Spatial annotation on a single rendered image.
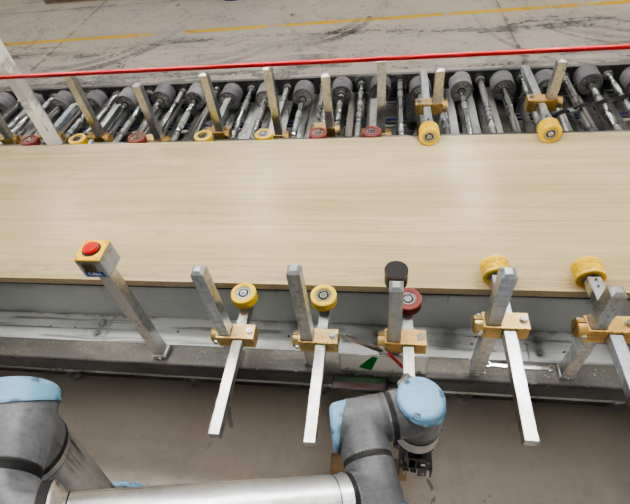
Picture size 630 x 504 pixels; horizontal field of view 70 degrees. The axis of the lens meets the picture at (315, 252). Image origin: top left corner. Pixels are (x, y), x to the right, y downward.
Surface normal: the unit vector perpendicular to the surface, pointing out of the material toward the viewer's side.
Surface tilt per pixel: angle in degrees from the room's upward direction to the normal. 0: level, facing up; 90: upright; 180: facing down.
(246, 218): 0
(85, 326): 0
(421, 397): 6
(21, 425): 54
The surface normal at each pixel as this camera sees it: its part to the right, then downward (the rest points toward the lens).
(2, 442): 0.46, -0.66
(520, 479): -0.10, -0.67
